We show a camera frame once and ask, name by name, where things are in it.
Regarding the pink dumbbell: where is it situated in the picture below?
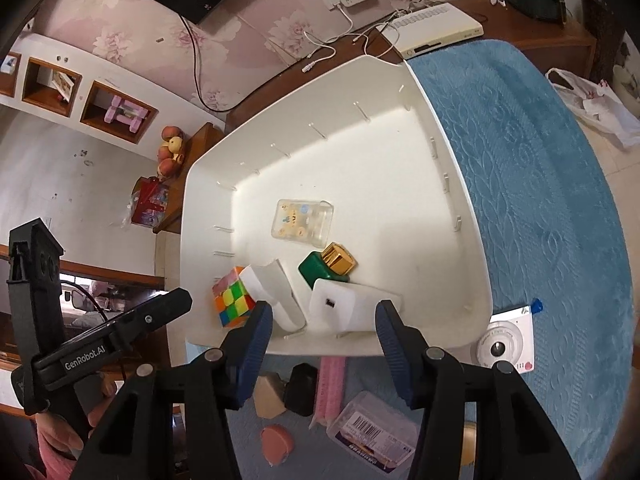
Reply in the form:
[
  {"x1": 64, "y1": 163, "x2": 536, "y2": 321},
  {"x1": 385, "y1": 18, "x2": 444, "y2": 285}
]
[
  {"x1": 122, "y1": 102, "x2": 152, "y2": 133},
  {"x1": 103, "y1": 95, "x2": 132, "y2": 126}
]

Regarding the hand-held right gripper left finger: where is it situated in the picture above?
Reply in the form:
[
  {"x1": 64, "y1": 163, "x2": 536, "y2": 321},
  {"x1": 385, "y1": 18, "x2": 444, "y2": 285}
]
[{"x1": 70, "y1": 300, "x2": 274, "y2": 480}]

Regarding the beige wooden block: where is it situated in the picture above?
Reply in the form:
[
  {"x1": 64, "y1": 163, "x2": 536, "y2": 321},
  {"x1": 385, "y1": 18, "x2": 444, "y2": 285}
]
[{"x1": 252, "y1": 372, "x2": 291, "y2": 421}]

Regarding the black television cable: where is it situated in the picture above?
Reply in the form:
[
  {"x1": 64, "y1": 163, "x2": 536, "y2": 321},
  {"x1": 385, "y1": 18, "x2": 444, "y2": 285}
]
[{"x1": 179, "y1": 14, "x2": 243, "y2": 112}]

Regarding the person's left hand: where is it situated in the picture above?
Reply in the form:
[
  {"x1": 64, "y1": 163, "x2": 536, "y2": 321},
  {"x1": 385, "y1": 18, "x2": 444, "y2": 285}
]
[{"x1": 36, "y1": 375, "x2": 122, "y2": 461}]

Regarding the white charging cable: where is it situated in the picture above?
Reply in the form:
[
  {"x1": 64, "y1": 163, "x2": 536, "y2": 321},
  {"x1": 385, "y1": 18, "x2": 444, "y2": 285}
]
[{"x1": 300, "y1": 5, "x2": 401, "y2": 73}]

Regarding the bowl of fruit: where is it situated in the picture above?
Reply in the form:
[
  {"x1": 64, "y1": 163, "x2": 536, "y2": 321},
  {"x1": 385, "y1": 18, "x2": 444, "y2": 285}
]
[{"x1": 156, "y1": 125, "x2": 187, "y2": 181}]

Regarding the person's left forearm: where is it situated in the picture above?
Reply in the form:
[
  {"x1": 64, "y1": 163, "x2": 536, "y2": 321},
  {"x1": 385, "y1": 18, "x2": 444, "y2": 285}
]
[{"x1": 25, "y1": 440, "x2": 76, "y2": 480}]

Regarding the white plastic storage box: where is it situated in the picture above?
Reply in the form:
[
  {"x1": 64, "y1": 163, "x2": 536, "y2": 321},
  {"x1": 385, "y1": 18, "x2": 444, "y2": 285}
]
[{"x1": 179, "y1": 54, "x2": 493, "y2": 358}]

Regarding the white set-top box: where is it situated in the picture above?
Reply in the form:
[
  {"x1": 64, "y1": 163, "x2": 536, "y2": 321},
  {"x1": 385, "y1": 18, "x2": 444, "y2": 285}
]
[{"x1": 380, "y1": 2, "x2": 486, "y2": 61}]

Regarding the small clear plastic case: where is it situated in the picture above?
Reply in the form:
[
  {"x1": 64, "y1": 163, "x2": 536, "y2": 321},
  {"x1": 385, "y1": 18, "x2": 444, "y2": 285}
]
[{"x1": 272, "y1": 199, "x2": 335, "y2": 247}]

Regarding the red tissue pack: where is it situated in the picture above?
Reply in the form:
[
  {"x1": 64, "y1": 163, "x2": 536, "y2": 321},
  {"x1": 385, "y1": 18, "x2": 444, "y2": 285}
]
[{"x1": 122, "y1": 175, "x2": 171, "y2": 231}]

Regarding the blue plush blanket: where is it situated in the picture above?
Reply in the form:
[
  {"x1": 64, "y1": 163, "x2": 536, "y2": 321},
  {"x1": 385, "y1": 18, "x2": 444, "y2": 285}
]
[{"x1": 185, "y1": 39, "x2": 632, "y2": 480}]

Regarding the picture book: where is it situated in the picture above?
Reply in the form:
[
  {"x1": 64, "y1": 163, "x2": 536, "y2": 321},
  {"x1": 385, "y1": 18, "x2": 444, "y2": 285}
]
[{"x1": 50, "y1": 70, "x2": 76, "y2": 103}]

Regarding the white body tape measure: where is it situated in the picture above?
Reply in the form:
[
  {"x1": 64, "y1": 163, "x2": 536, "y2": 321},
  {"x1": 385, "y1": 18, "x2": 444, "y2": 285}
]
[{"x1": 242, "y1": 259, "x2": 403, "y2": 336}]

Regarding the wooden television bench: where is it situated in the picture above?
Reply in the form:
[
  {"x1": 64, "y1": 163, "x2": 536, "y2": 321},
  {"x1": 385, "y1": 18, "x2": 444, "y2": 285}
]
[{"x1": 225, "y1": 0, "x2": 598, "y2": 131}]

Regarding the pink correction tape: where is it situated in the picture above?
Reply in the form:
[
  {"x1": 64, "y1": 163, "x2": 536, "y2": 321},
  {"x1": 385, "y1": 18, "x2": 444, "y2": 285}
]
[{"x1": 260, "y1": 424, "x2": 294, "y2": 466}]

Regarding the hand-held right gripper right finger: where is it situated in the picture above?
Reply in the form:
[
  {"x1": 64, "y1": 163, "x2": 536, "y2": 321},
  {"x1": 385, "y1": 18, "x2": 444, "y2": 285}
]
[{"x1": 375, "y1": 299, "x2": 581, "y2": 480}]

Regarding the dark carved stand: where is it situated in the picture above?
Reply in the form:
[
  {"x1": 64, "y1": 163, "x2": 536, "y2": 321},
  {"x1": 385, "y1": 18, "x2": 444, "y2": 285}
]
[{"x1": 580, "y1": 0, "x2": 626, "y2": 86}]

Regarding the wooden side cabinet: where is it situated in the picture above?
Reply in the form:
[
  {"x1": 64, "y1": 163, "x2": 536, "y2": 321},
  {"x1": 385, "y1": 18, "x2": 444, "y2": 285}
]
[{"x1": 152, "y1": 122, "x2": 226, "y2": 236}]

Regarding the colourful puzzle cube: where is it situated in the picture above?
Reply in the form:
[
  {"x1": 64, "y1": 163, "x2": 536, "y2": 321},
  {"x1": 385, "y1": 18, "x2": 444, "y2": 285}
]
[{"x1": 212, "y1": 266, "x2": 257, "y2": 328}]

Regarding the round wooden piece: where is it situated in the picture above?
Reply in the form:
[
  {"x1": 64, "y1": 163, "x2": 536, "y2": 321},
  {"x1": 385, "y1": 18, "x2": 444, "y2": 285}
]
[{"x1": 462, "y1": 422, "x2": 476, "y2": 466}]

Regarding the green and gold bottle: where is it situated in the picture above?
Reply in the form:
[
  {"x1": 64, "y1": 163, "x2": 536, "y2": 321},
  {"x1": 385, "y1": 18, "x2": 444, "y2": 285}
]
[{"x1": 298, "y1": 241, "x2": 358, "y2": 283}]

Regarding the clear box with barcode label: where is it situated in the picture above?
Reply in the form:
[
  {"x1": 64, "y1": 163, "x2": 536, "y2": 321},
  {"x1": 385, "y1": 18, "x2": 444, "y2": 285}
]
[{"x1": 326, "y1": 391, "x2": 421, "y2": 473}]

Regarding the black charger plug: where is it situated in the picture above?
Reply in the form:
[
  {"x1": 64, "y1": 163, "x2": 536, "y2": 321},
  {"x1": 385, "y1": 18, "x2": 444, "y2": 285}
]
[{"x1": 284, "y1": 362, "x2": 319, "y2": 417}]

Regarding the white compact camera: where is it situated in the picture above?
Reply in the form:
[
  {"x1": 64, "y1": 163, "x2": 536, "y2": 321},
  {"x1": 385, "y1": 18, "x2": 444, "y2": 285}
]
[{"x1": 472, "y1": 300, "x2": 543, "y2": 376}]

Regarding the white plastic bag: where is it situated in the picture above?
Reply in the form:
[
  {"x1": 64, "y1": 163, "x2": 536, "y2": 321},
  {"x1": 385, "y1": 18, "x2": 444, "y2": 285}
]
[{"x1": 545, "y1": 67, "x2": 640, "y2": 148}]

